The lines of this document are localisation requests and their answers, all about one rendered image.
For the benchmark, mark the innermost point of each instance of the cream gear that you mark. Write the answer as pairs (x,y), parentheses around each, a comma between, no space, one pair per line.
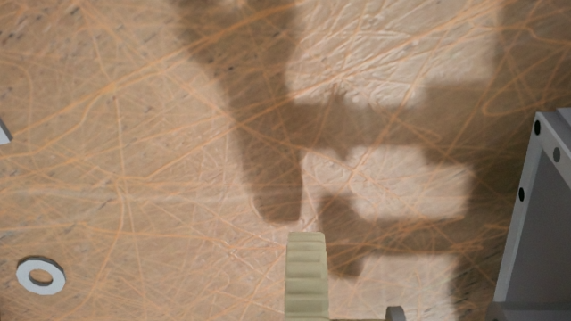
(306,284)

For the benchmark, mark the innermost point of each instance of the grey flat square plate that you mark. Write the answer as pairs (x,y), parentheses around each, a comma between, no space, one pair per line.
(5,135)

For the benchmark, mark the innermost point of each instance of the grey engine case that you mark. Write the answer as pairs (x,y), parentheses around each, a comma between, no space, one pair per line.
(534,283)

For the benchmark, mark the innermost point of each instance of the grey flat washer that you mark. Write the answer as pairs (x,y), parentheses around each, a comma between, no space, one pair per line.
(24,277)

